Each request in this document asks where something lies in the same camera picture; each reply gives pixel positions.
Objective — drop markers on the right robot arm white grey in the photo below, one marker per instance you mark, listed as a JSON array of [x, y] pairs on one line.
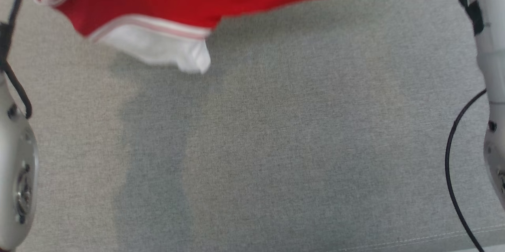
[[491, 66]]

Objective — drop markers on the grey fabric sofa cushion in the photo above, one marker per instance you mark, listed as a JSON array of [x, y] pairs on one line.
[[276, 145]]

